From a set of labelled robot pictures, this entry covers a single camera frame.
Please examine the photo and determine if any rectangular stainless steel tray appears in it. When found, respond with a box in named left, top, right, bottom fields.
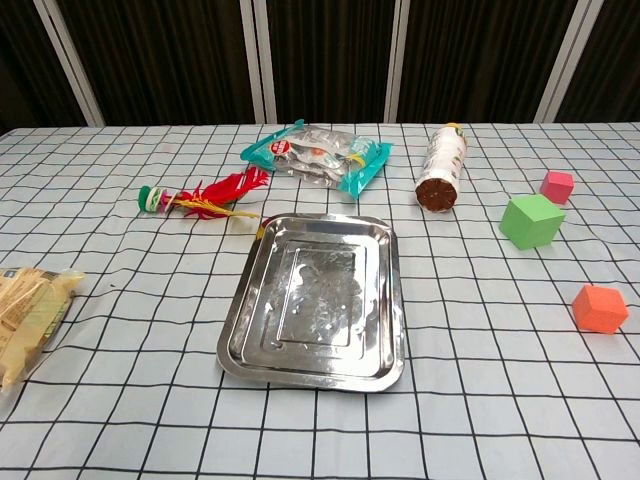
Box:
left=216, top=212, right=406, bottom=394

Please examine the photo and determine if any yellow snack bag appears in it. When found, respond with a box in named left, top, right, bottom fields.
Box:
left=0, top=267, right=86, bottom=394

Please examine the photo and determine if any teal clear snack package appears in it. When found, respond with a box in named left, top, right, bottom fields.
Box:
left=240, top=118, right=394, bottom=201

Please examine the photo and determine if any red feather shuttlecock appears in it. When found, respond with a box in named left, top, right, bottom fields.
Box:
left=138, top=167, right=271, bottom=220

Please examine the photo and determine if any white plastic drink bottle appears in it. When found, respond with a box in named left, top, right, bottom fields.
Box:
left=414, top=122, right=469, bottom=215

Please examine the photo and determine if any green foam cube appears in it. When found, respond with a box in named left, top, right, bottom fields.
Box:
left=499, top=194, right=567, bottom=251

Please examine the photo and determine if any white grid checked tablecloth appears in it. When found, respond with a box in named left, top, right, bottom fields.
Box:
left=0, top=119, right=640, bottom=480

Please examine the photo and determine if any pink foam cube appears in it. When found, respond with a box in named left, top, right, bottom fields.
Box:
left=539, top=170, right=574, bottom=205

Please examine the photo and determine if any orange foam cube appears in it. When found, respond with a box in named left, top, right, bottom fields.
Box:
left=571, top=284, right=630, bottom=335

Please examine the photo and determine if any white partition frame post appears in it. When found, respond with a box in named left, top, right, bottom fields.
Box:
left=384, top=0, right=412, bottom=124
left=33, top=0, right=106, bottom=127
left=238, top=0, right=278, bottom=125
left=533, top=0, right=593, bottom=124

